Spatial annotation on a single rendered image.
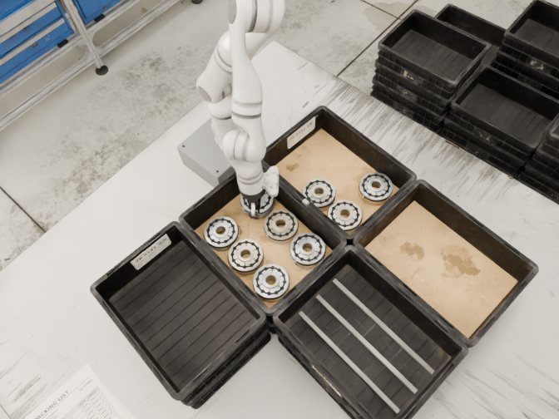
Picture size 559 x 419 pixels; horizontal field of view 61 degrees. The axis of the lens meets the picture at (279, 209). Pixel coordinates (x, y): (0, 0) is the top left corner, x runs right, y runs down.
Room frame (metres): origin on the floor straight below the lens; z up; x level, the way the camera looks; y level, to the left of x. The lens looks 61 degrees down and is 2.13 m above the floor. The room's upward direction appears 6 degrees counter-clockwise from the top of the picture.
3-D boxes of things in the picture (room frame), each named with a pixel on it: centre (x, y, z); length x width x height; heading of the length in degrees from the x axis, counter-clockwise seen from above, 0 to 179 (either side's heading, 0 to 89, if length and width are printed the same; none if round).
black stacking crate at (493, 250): (0.47, -0.42, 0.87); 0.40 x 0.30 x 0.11; 38
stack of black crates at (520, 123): (1.30, -1.04, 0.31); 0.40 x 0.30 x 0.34; 43
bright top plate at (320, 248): (0.56, -0.07, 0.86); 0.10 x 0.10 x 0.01
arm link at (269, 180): (0.70, 0.05, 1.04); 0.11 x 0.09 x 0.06; 84
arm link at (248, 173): (0.71, 0.08, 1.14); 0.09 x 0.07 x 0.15; 67
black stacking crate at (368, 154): (0.79, -0.18, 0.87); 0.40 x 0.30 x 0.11; 38
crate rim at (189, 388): (0.42, 0.30, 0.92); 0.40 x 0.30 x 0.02; 38
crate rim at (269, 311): (0.60, 0.06, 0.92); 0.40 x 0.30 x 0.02; 38
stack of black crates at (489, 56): (1.87, -1.05, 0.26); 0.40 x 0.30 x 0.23; 43
